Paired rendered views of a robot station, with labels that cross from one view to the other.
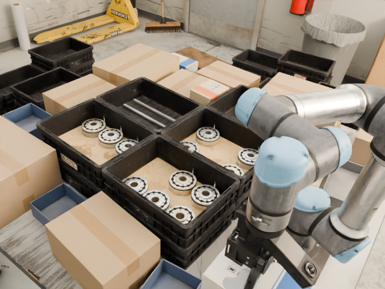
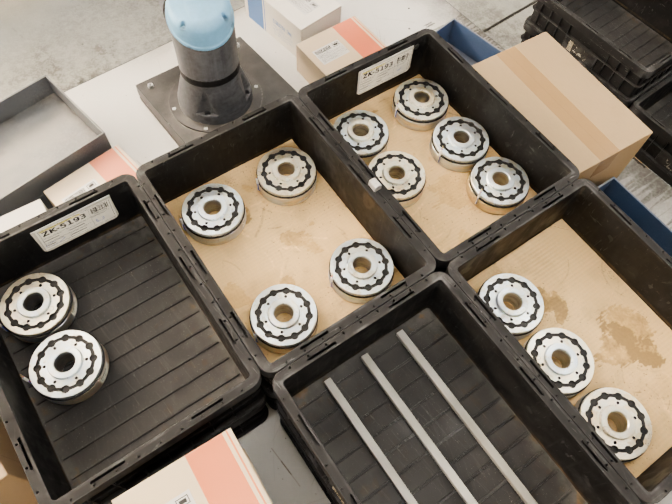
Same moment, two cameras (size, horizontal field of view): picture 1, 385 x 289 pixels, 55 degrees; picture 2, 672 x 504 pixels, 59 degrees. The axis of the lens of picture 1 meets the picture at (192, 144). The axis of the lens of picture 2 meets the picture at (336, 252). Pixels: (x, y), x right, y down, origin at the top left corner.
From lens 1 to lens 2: 1.63 m
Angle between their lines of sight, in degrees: 80
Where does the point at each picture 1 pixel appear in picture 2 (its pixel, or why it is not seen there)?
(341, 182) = (19, 178)
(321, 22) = not seen: outside the picture
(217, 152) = (279, 263)
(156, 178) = (446, 213)
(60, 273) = not seen: hidden behind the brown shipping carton
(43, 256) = (628, 183)
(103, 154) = (567, 314)
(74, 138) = (655, 399)
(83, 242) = (582, 91)
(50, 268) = not seen: hidden behind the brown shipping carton
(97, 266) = (556, 53)
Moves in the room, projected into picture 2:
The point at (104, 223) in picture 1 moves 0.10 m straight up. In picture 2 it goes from (552, 113) to (573, 74)
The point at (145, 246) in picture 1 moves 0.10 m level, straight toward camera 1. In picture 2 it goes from (485, 65) to (487, 30)
